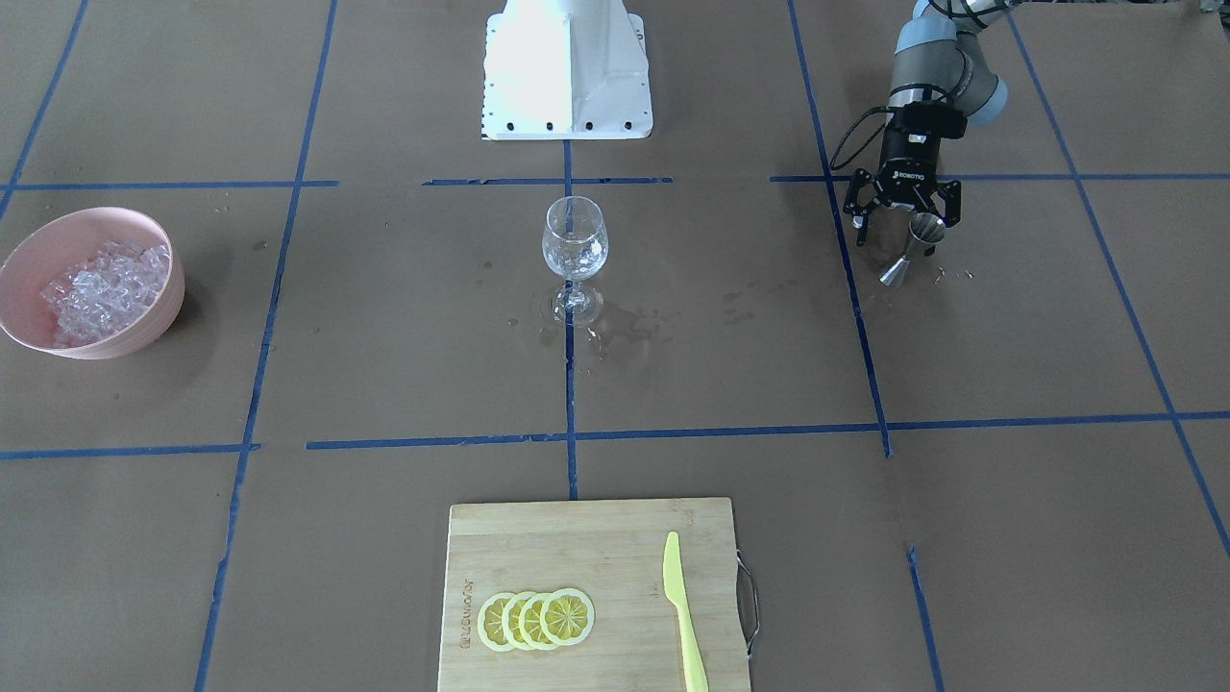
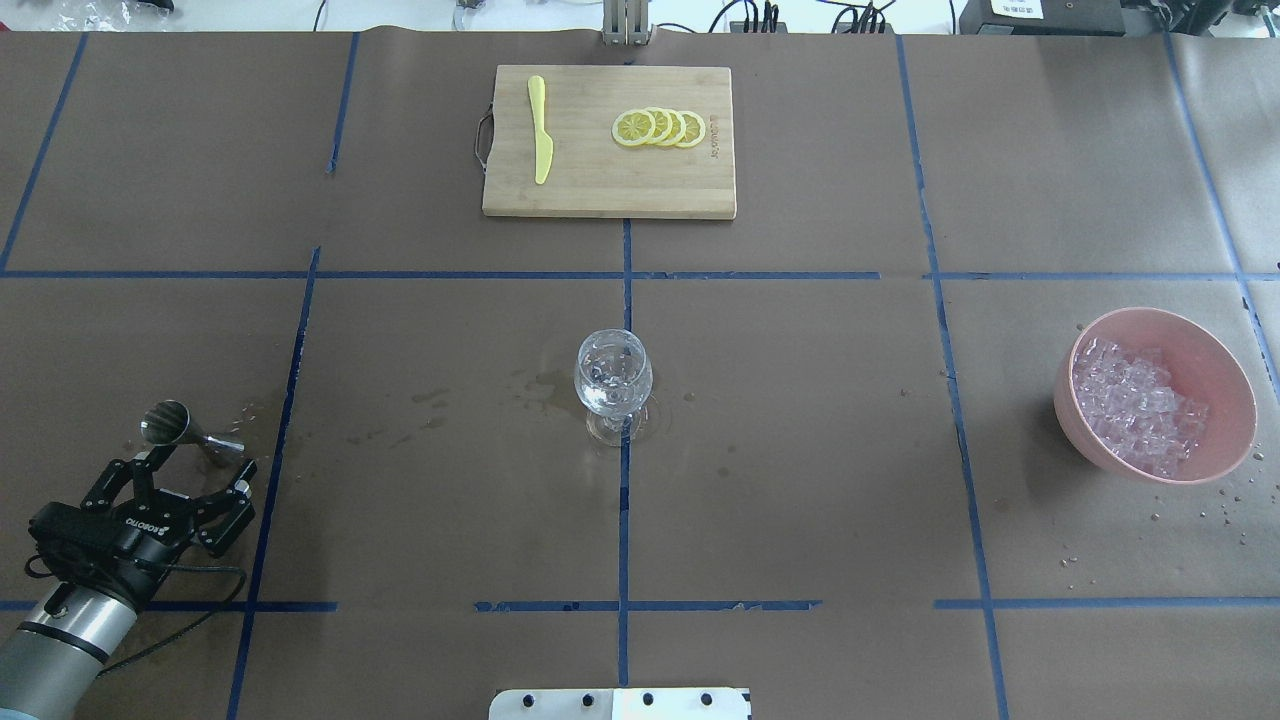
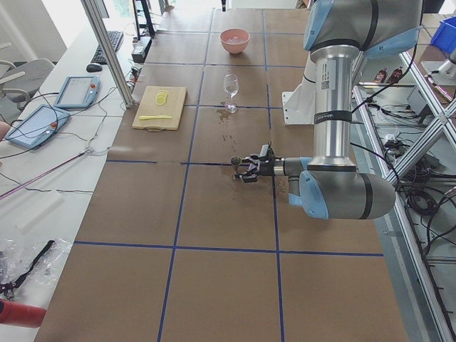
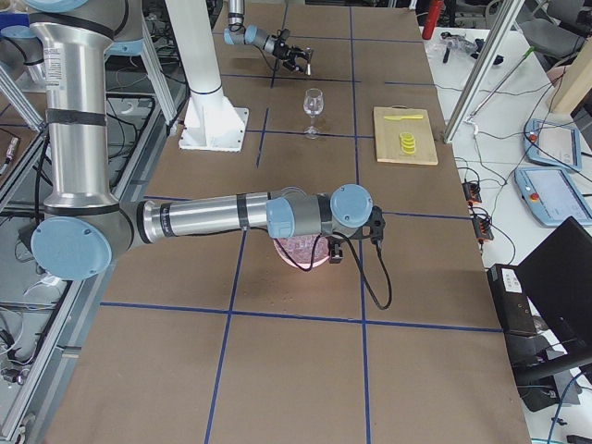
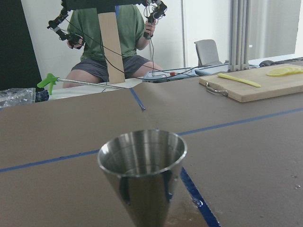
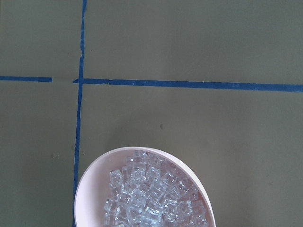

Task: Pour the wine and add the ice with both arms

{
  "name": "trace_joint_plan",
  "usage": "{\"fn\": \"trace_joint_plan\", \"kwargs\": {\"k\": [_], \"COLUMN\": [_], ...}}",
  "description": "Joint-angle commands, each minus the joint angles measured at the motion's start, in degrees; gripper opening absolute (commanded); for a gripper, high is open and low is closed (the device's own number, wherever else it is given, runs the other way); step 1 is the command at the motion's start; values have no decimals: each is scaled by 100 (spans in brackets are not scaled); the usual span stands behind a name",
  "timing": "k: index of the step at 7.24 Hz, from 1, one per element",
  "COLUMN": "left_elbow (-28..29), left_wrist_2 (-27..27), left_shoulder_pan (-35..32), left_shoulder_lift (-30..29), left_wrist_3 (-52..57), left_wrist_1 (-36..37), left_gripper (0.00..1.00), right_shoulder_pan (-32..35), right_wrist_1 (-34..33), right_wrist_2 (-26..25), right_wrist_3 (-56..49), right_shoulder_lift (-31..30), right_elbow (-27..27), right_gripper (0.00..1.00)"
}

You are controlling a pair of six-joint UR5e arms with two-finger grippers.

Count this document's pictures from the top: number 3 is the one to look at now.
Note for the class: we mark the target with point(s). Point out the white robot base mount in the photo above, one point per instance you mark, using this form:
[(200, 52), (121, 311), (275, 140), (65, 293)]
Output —
[(299, 105)]

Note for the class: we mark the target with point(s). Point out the pink bowl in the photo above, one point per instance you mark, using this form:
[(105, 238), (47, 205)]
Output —
[(234, 49)]

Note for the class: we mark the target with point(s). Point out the aluminium frame post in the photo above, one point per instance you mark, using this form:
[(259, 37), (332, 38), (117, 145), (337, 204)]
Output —
[(96, 21)]

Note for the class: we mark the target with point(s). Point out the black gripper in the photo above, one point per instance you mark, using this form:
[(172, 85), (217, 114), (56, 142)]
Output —
[(269, 169)]

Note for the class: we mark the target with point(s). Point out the blue storage bin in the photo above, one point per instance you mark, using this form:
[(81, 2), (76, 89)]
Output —
[(444, 37)]

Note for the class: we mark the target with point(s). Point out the clear ice cube pile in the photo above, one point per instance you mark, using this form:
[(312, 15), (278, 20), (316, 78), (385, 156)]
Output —
[(235, 40)]

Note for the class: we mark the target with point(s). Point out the bamboo cutting board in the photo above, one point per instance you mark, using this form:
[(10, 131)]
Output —
[(174, 106)]

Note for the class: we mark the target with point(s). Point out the yellow plastic knife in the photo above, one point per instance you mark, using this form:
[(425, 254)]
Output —
[(155, 117)]

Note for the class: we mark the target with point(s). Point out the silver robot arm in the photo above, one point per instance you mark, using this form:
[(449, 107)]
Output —
[(328, 184)]

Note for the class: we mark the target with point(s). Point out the red fire extinguisher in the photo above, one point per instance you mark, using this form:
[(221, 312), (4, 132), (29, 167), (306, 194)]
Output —
[(16, 314)]

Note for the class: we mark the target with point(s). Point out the black computer mouse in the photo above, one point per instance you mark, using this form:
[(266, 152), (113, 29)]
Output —
[(94, 67)]

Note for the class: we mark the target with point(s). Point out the blue teach pendant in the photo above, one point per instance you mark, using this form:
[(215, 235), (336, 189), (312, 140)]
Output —
[(38, 127), (78, 92)]

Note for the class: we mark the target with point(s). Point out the clear wine glass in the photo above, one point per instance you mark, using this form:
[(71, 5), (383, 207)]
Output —
[(231, 87)]

